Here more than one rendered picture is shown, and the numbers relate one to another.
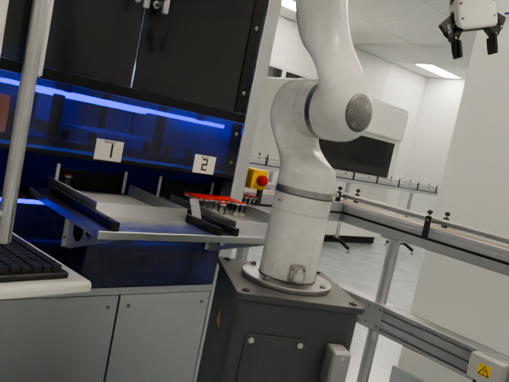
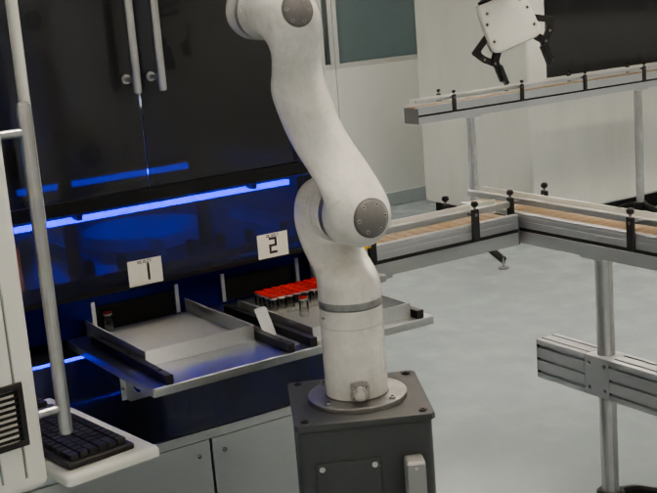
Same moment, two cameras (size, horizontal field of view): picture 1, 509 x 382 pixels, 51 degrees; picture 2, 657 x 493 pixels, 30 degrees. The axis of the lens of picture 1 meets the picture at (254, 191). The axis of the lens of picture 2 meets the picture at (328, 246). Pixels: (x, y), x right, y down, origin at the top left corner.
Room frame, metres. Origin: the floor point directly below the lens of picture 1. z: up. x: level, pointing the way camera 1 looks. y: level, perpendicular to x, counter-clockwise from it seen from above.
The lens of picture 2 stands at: (-1.11, -0.44, 1.65)
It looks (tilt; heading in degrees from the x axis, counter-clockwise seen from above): 12 degrees down; 10
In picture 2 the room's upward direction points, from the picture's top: 5 degrees counter-clockwise
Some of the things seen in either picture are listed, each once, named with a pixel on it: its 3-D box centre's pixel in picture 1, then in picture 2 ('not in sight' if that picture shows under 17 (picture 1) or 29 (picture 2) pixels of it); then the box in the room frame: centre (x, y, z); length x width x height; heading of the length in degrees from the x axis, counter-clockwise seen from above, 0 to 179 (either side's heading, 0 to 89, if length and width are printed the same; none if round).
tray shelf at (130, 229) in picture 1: (177, 217); (248, 332); (1.52, 0.20, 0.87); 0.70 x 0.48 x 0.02; 131
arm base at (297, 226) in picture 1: (295, 237); (354, 350); (1.10, -0.10, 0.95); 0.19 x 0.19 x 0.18
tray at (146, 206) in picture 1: (114, 198); (167, 330); (1.47, 0.38, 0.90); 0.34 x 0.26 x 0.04; 41
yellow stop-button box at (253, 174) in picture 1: (254, 178); not in sight; (1.94, 0.01, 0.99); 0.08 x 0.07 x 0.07; 41
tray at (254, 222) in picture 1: (234, 215); (322, 308); (1.60, 0.04, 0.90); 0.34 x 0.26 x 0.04; 41
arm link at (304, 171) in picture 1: (305, 136); (336, 239); (1.12, -0.08, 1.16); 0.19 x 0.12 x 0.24; 37
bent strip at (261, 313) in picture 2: (205, 214); (276, 326); (1.43, 0.12, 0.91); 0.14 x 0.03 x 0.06; 41
